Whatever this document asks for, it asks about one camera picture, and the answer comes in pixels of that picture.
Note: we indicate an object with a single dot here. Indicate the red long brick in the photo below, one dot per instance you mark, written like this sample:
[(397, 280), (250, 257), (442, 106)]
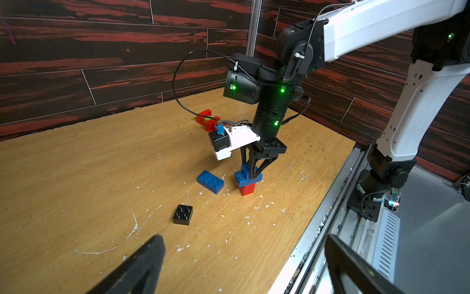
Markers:
[(210, 125)]

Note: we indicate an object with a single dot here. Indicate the red tall square brick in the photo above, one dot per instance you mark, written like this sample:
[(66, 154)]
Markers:
[(247, 190)]

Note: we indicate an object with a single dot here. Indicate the aluminium front base rails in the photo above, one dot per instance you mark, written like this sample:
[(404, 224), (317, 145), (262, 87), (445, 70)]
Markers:
[(422, 248)]

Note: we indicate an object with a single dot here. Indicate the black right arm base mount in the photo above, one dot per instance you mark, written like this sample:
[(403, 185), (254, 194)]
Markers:
[(383, 176)]

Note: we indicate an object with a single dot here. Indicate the blue long brick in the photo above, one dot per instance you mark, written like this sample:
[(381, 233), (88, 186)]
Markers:
[(210, 181), (243, 179)]

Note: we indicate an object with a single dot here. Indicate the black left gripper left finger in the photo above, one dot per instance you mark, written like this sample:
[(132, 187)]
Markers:
[(139, 274)]

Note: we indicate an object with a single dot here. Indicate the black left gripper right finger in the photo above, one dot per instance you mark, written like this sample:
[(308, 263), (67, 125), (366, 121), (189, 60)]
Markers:
[(350, 273)]

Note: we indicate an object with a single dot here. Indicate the black square brick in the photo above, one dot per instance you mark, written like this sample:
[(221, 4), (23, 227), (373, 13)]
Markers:
[(183, 215)]

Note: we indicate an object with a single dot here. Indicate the aluminium frame rail right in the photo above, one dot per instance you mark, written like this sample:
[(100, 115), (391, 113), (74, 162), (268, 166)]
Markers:
[(253, 27)]

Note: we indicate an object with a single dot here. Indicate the small red base brick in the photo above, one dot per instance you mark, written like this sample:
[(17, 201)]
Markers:
[(202, 115)]

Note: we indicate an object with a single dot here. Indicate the small blue square brick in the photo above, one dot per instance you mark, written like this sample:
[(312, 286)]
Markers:
[(247, 172)]

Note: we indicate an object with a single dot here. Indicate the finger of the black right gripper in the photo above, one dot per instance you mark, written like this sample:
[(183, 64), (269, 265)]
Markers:
[(245, 154), (257, 163)]

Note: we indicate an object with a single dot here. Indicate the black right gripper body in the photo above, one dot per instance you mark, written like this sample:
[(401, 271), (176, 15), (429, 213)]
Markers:
[(268, 149)]

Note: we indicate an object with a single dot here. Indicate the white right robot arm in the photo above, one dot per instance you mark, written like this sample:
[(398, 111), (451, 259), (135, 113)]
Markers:
[(357, 94)]

